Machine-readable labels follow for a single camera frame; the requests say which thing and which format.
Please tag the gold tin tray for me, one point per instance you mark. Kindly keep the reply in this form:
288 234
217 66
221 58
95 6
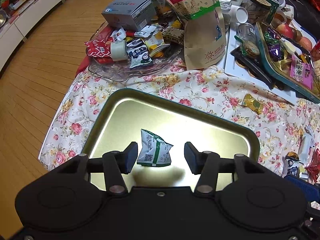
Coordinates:
175 120

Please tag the green and white snack packet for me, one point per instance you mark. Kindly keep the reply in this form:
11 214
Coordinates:
152 150

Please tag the clear glass plate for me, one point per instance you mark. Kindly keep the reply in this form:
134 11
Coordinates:
120 73

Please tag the red patterned packet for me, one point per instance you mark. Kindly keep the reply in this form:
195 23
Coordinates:
97 49

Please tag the clear empty jar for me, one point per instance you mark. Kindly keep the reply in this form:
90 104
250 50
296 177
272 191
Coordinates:
246 33

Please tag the pink snack packet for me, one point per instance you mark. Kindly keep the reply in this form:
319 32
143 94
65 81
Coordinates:
301 73

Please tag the red snack packet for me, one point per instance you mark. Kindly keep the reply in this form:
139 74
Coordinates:
315 167

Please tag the green can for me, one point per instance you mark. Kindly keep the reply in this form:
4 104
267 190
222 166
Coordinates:
272 8

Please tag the jar with patterned lid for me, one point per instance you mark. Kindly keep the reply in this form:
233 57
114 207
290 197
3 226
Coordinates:
257 8

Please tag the blue and white snack packet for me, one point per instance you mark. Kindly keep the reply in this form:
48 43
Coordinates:
291 166

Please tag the white and dark berry packet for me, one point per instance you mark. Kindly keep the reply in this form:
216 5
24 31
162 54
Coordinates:
138 56

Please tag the floral tablecloth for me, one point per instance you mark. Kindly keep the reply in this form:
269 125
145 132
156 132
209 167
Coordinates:
212 90

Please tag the pale jelly cup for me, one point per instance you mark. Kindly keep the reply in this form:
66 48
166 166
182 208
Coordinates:
118 50

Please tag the small glass jar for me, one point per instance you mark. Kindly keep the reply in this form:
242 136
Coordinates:
224 2

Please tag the yellow snack packet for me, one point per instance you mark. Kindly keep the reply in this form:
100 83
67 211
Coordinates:
153 42

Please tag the teal tin of candy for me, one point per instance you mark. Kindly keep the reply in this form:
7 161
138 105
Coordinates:
282 80

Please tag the pale red apple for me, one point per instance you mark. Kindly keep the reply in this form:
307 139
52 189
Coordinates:
305 43

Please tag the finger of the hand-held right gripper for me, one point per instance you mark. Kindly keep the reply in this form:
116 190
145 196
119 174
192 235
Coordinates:
303 187

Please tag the brown kiwi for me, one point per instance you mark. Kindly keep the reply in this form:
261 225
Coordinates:
298 35

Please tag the white cabinet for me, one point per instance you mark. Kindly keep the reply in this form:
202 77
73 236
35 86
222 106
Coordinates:
32 17

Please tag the grey cardboard box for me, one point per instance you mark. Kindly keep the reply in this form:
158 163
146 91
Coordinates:
125 12

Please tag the clear pack of biscuits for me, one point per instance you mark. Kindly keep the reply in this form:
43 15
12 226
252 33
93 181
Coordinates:
250 48

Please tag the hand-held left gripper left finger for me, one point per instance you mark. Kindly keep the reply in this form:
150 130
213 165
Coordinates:
131 158

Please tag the purple wrapped candy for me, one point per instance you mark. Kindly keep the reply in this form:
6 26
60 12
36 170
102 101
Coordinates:
275 50

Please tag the gold wrapped candy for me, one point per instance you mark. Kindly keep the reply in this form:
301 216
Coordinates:
252 104

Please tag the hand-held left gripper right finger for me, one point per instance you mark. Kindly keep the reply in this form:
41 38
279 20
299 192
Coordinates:
190 158

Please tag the black chocolate packet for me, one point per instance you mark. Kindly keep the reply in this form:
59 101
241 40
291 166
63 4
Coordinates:
255 67

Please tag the white board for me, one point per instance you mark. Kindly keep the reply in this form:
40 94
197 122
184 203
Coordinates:
237 66

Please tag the brown paper snack bag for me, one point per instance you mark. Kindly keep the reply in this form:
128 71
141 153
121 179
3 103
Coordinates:
202 25

